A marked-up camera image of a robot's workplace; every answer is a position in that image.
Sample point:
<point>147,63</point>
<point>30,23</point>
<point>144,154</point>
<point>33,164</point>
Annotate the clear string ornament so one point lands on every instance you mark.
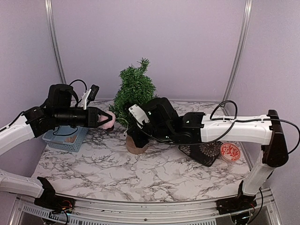
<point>125,133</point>

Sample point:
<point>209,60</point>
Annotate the aluminium frame post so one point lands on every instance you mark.
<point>240,47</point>
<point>54,40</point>

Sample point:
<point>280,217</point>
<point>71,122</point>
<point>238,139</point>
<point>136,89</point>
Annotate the red white patterned bowl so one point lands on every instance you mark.
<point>230,152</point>

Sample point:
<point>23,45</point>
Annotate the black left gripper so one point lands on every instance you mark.
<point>92,117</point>

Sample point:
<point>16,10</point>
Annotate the small green christmas tree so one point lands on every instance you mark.
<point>136,88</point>

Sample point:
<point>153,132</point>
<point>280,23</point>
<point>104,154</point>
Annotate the aluminium front rail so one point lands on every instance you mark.
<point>103,212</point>

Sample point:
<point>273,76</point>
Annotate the black floral rectangular plate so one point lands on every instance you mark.
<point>205,154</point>

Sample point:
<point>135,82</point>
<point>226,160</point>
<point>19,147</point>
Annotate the pink pompom ornament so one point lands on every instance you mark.
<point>108,126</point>

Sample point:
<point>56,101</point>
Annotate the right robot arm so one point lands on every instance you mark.
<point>157,120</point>

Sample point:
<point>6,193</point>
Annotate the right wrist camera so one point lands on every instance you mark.
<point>139,115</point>

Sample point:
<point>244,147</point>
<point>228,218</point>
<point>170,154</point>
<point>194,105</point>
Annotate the light blue plastic basket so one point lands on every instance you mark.
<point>56,138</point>

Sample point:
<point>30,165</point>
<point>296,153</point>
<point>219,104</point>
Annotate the right aluminium frame post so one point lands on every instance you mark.
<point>240,47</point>

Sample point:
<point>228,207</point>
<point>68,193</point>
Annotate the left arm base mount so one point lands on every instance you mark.
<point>55,203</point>

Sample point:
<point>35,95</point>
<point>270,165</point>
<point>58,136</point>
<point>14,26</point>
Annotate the left aluminium frame post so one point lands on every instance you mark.
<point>54,40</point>

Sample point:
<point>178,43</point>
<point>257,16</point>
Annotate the beige burlap bow ornament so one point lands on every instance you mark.
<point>70,139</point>

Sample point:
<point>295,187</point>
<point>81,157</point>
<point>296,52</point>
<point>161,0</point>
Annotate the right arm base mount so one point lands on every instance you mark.
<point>235,204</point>

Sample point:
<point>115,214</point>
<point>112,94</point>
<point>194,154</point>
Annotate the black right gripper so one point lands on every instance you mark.
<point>140,141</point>

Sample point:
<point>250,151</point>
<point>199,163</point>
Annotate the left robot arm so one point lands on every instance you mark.
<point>61,108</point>

